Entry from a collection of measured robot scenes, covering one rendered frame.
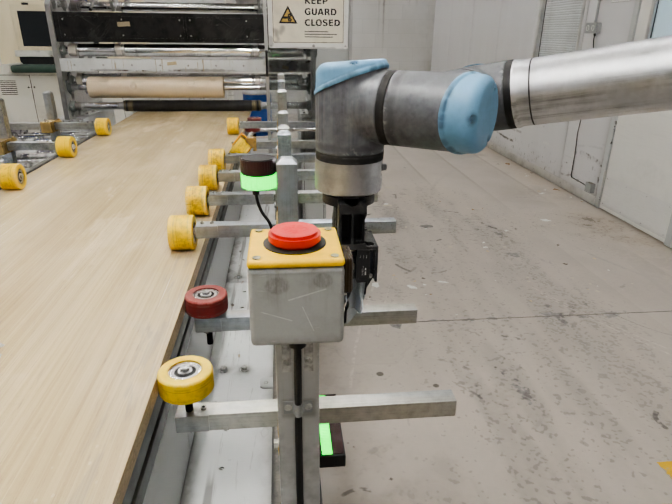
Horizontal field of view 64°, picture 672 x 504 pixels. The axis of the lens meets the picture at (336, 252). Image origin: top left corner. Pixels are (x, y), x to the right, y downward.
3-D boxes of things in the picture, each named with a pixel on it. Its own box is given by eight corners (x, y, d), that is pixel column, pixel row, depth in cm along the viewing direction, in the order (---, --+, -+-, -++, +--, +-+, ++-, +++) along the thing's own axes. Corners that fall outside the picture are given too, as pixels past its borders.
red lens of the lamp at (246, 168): (276, 166, 93) (276, 154, 92) (276, 175, 88) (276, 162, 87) (241, 167, 93) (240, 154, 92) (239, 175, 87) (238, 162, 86)
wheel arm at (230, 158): (353, 160, 199) (353, 150, 197) (354, 162, 195) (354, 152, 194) (216, 161, 194) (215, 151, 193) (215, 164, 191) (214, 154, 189)
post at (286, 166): (300, 387, 110) (296, 154, 91) (301, 398, 106) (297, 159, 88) (283, 388, 109) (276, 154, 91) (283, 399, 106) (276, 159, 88)
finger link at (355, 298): (348, 338, 78) (349, 281, 74) (343, 318, 83) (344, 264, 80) (369, 337, 78) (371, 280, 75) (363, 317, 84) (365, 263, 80)
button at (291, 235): (319, 240, 43) (318, 220, 43) (322, 259, 40) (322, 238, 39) (269, 241, 43) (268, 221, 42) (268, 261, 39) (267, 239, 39)
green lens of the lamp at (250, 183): (277, 180, 94) (276, 168, 93) (276, 190, 89) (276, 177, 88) (242, 181, 93) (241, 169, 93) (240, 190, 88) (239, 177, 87)
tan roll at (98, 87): (307, 96, 344) (307, 76, 339) (308, 98, 333) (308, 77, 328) (76, 96, 330) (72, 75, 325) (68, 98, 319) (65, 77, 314)
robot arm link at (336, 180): (313, 150, 75) (381, 150, 76) (313, 184, 77) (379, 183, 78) (317, 165, 67) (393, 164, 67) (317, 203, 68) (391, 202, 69)
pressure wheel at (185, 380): (195, 406, 88) (188, 346, 84) (228, 425, 84) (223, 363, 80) (154, 432, 82) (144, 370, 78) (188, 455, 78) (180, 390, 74)
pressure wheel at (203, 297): (232, 331, 110) (228, 281, 106) (229, 353, 103) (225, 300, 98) (192, 333, 109) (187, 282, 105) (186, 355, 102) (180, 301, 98)
